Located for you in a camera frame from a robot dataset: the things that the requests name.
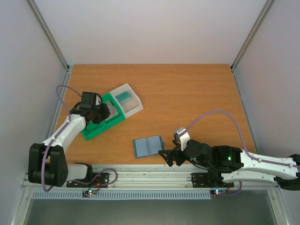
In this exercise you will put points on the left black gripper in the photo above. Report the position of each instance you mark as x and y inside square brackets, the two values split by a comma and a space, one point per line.
[107, 113]

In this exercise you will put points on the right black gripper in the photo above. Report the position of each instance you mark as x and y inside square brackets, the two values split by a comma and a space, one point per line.
[176, 154]

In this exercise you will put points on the blue card holder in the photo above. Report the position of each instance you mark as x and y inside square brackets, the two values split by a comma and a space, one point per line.
[147, 147]

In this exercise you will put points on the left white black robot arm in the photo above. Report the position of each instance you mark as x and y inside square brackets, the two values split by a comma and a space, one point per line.
[47, 160]

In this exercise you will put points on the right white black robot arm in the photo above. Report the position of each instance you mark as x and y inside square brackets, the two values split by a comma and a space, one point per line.
[225, 165]

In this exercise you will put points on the white card in middle compartment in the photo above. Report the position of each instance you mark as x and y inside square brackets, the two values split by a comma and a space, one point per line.
[113, 111]

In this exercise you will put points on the teal card stack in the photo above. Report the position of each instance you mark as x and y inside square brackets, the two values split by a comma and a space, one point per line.
[123, 97]

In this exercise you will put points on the green plastic bin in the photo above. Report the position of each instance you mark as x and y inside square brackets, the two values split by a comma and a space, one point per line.
[92, 129]

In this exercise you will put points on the white plastic bin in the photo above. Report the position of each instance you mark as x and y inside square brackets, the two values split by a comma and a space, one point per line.
[131, 107]

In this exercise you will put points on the right small circuit board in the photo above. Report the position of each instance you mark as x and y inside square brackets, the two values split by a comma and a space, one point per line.
[216, 192]

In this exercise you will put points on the small circuit board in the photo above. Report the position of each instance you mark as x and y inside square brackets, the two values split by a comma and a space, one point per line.
[216, 192]
[89, 192]

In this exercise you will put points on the left small circuit board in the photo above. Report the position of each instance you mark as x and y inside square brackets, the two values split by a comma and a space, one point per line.
[89, 192]

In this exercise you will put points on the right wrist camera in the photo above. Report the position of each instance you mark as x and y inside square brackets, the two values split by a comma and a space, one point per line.
[181, 135]

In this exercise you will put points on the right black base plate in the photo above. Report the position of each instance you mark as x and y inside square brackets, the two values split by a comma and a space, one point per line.
[200, 180]

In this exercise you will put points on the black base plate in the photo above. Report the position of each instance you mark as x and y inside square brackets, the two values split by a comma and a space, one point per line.
[200, 180]
[102, 178]

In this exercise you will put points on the grey slotted cable duct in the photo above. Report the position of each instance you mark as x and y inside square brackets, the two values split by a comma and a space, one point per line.
[124, 195]

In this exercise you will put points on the front aluminium rail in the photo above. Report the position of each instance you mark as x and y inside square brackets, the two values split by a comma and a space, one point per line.
[147, 177]

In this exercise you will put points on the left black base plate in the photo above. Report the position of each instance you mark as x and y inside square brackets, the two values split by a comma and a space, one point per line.
[102, 178]

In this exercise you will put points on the left aluminium frame post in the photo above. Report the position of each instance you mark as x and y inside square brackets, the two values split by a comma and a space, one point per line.
[32, 4]

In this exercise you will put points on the aluminium frame post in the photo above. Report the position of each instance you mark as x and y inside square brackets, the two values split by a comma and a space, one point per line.
[254, 29]
[32, 4]

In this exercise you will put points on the right aluminium frame post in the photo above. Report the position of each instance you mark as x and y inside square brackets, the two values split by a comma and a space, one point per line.
[254, 29]

